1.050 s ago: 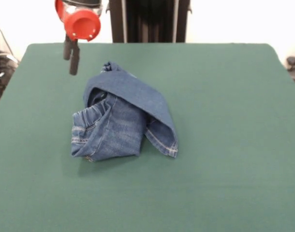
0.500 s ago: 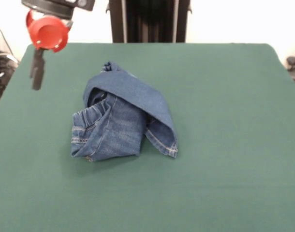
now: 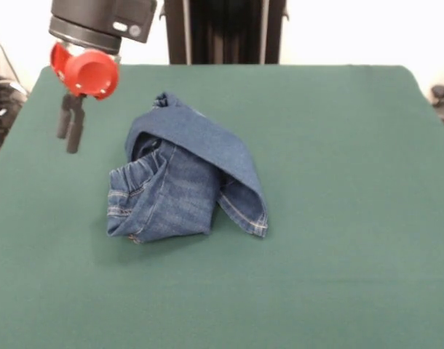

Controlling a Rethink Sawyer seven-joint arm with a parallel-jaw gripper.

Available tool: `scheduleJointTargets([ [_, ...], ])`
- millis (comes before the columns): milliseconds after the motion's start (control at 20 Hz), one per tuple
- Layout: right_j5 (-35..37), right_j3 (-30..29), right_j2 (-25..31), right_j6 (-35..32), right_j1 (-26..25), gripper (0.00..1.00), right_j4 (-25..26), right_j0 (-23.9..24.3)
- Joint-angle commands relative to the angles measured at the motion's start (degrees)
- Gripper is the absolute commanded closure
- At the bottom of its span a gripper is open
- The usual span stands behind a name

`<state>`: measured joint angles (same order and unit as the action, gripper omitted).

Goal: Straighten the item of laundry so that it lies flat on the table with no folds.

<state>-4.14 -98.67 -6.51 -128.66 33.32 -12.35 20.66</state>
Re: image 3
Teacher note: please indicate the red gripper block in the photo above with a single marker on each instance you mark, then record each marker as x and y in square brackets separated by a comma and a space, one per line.
[94, 74]

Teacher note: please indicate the blue denim jeans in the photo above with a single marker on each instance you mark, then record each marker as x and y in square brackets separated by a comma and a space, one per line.
[185, 189]

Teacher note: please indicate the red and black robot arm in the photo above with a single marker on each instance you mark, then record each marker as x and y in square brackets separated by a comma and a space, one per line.
[91, 18]

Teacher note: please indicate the dark green table cloth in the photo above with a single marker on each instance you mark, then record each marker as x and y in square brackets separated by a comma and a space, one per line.
[316, 272]

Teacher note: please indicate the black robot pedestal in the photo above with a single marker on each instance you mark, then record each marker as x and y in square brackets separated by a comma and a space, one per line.
[225, 32]

